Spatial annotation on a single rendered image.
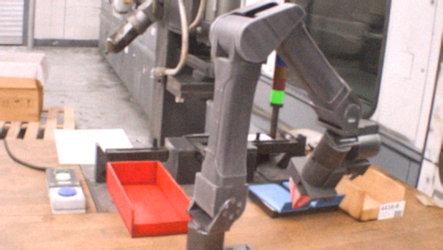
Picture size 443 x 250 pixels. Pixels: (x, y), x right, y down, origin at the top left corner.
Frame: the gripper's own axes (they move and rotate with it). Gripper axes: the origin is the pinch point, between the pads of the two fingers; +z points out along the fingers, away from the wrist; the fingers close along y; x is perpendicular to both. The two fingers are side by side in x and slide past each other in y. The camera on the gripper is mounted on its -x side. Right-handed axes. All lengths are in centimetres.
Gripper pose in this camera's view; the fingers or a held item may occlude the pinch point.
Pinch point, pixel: (296, 204)
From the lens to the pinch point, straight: 109.8
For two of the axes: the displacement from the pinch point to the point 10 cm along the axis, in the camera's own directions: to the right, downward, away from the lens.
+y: -3.2, -7.1, 6.3
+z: -3.0, 7.0, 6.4
